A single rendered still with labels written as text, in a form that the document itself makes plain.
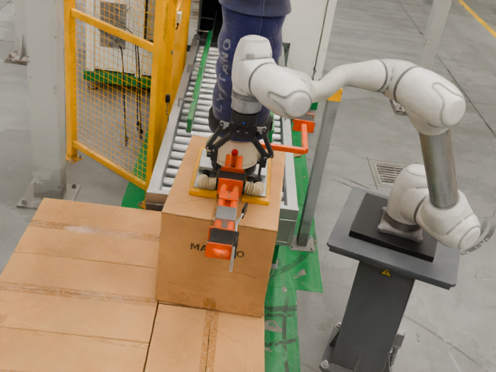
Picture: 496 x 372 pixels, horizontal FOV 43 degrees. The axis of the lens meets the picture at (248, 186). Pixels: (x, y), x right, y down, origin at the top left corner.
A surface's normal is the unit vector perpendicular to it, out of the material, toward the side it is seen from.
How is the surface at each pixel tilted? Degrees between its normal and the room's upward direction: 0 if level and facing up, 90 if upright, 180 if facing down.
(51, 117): 90
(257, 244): 90
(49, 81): 92
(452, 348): 0
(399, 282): 90
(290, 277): 0
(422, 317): 0
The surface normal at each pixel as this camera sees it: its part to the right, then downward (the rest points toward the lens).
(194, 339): 0.13, -0.85
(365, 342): -0.35, 0.45
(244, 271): -0.10, 0.51
